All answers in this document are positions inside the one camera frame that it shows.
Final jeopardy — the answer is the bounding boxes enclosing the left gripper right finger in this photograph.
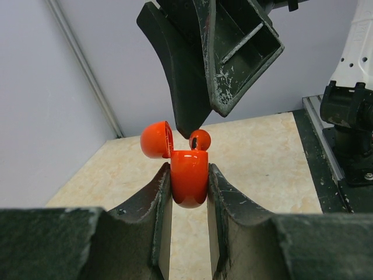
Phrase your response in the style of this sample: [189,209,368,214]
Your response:
[207,164,276,279]

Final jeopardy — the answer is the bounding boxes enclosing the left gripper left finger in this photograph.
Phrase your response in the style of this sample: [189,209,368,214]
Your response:
[109,163,172,279]

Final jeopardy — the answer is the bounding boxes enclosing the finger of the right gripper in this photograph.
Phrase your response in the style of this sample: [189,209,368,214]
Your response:
[193,0,284,117]
[136,2,211,139]

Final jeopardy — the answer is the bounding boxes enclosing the orange earbud charging case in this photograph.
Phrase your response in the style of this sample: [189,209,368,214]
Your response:
[140,121,209,208]

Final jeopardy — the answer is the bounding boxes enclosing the orange earbud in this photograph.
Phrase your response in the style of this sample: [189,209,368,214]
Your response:
[189,129,211,151]

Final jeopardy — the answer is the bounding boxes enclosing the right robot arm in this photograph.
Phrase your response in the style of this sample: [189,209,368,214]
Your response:
[136,1,372,186]

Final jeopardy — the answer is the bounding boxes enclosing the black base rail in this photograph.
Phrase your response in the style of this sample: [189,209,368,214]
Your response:
[293,95,372,214]

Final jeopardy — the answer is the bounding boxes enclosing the left aluminium frame post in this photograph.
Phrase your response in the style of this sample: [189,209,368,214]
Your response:
[45,0,125,138]

